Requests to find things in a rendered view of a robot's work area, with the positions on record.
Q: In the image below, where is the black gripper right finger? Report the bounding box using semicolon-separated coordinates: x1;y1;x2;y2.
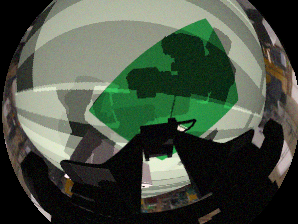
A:
173;129;254;200

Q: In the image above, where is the green circuit board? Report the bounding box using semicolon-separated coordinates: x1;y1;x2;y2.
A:
89;19;238;141

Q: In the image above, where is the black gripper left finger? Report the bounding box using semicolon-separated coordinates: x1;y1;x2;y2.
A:
60;133;144;213

